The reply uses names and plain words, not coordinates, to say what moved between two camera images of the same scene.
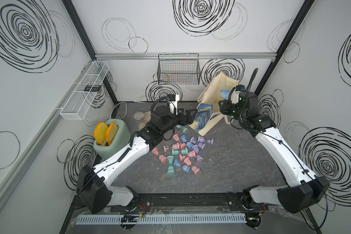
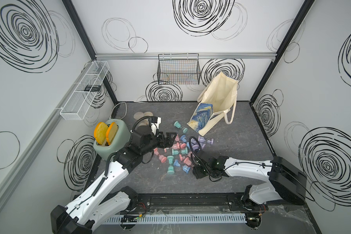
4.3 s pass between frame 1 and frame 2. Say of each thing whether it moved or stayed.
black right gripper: moved
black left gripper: moved
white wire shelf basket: stayed
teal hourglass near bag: stayed
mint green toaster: stayed
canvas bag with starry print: stayed
